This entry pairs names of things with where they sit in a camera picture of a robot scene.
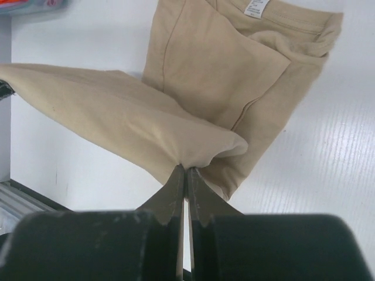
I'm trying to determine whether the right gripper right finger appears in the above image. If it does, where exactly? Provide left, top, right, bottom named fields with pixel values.
left=187, top=168, right=373, bottom=280

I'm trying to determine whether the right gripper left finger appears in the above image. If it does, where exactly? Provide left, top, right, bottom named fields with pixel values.
left=1, top=166, right=185, bottom=280

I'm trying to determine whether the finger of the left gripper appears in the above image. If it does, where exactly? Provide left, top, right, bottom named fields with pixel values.
left=0, top=80, right=15, bottom=100

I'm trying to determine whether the beige t shirt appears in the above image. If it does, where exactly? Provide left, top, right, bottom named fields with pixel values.
left=1, top=1, right=343, bottom=200

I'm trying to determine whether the teal plastic basket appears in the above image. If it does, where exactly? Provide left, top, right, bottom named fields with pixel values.
left=1, top=0, right=69, bottom=16

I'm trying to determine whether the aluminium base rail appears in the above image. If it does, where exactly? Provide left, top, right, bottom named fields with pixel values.
left=1, top=180, right=70, bottom=218

